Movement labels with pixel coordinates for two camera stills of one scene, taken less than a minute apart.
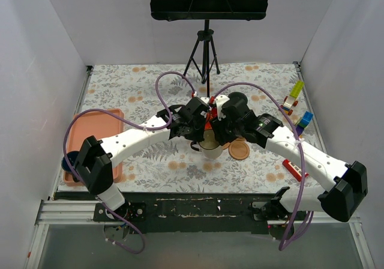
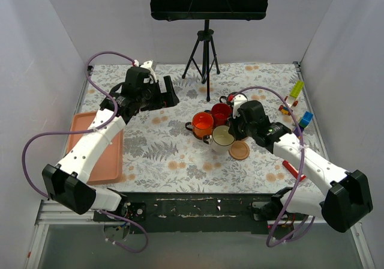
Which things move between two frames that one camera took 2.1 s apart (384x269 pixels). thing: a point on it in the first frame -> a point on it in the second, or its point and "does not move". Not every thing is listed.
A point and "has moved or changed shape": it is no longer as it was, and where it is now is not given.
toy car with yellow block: [293, 98] does not move
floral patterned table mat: [175, 166] does not move
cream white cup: [210, 149] has moved or changed shape
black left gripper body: [197, 124] -> [162, 94]
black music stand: [206, 0] does not move
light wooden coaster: [239, 150] does not move
